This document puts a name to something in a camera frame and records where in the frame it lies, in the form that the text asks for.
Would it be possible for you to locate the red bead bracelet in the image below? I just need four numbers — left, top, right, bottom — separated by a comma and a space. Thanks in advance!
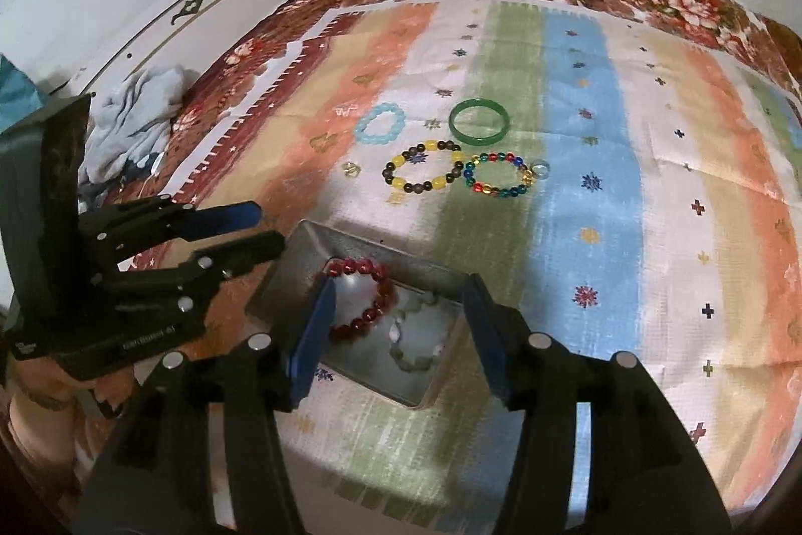
316, 257, 397, 344

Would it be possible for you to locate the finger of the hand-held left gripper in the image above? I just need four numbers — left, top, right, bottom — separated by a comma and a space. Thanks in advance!
99, 231, 287, 318
78, 195, 261, 261

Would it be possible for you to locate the green jade bangle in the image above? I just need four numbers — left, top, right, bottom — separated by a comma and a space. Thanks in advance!
449, 98, 510, 143

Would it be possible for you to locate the teal pillow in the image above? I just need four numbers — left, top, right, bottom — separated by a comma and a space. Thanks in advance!
0, 55, 40, 125

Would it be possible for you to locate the dark wrist bracelet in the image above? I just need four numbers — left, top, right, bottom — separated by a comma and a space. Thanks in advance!
22, 390, 79, 412

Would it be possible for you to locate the crumpled grey cloth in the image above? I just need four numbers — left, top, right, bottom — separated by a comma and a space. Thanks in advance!
81, 67, 189, 185

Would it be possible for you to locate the multicolour glass bead bracelet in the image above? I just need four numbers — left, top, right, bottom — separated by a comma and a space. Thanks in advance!
462, 151, 537, 199

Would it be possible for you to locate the yellow and dark bead bracelet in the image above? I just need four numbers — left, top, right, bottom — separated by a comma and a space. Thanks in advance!
382, 139, 466, 196

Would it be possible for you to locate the pale green bead bracelet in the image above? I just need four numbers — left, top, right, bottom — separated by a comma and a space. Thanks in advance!
387, 290, 452, 372

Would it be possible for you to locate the person's left hand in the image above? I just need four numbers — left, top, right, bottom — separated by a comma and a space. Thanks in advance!
9, 358, 96, 406

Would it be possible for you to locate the rectangular metal tin box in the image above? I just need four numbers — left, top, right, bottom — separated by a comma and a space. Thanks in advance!
246, 220, 477, 409

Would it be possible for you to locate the striped pastel blanket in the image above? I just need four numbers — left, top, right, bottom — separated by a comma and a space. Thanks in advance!
125, 0, 802, 535

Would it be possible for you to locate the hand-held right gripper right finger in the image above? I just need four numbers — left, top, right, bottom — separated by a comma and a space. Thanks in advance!
462, 273, 734, 535

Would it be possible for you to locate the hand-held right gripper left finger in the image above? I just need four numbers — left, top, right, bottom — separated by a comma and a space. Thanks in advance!
75, 278, 339, 535

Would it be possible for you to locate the light blue bead bracelet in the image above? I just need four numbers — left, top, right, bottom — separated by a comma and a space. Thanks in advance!
354, 102, 403, 146

